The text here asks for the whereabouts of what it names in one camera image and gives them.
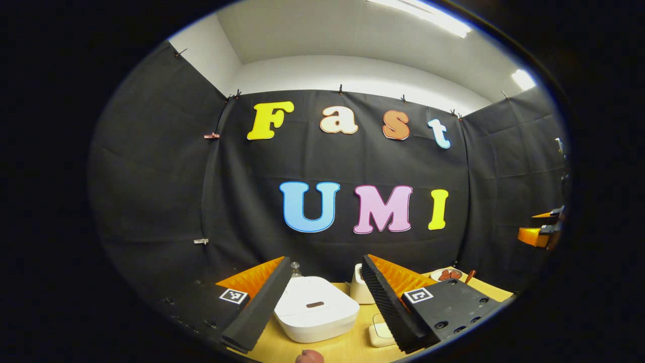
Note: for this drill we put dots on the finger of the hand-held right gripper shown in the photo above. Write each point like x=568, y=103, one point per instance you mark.
x=531, y=236
x=544, y=215

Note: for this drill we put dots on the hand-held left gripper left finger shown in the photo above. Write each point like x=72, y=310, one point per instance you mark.
x=259, y=307

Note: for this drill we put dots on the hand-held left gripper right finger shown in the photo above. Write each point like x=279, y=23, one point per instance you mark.
x=388, y=307

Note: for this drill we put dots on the white square rice dish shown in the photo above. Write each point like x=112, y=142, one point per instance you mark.
x=379, y=335

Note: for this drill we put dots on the white rice cooker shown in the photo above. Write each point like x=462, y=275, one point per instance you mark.
x=315, y=322

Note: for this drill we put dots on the brown wooden spoon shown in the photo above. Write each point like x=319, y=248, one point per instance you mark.
x=470, y=276

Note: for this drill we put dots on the white toaster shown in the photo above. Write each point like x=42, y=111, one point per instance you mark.
x=359, y=295

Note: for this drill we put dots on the small clear object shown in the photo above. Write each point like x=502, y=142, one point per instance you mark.
x=296, y=270

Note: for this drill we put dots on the small white round plate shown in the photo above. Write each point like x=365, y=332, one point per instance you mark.
x=434, y=276

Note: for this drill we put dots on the red meat slice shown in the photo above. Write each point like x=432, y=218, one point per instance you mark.
x=444, y=275
x=455, y=274

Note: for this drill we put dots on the short ceiling light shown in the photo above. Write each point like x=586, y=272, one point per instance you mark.
x=523, y=79

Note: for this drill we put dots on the black backdrop cloth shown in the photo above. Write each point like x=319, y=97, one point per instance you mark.
x=352, y=161

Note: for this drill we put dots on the reddish wooden clip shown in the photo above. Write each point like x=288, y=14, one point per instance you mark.
x=212, y=135

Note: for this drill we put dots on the long ceiling light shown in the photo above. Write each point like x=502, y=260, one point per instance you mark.
x=428, y=15

